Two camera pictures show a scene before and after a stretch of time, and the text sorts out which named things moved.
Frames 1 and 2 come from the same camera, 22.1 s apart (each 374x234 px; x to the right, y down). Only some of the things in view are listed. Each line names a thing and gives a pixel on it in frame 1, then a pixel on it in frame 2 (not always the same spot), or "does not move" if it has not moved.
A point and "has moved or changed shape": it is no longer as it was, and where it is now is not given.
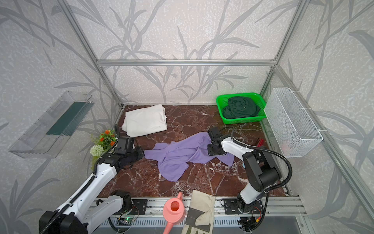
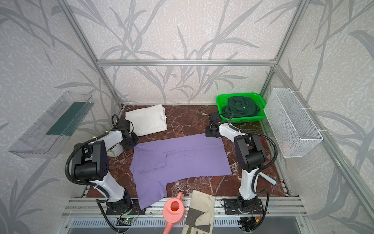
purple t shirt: (174, 158) has moved or changed shape
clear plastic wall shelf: (48, 134) does not move
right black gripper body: (213, 136) -> (209, 132)
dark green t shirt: (239, 107) does not move
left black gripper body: (135, 153) -> (132, 141)
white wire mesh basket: (293, 130) does not move
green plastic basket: (239, 107) does not move
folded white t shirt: (145, 121) does not move
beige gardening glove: (199, 217) does not move
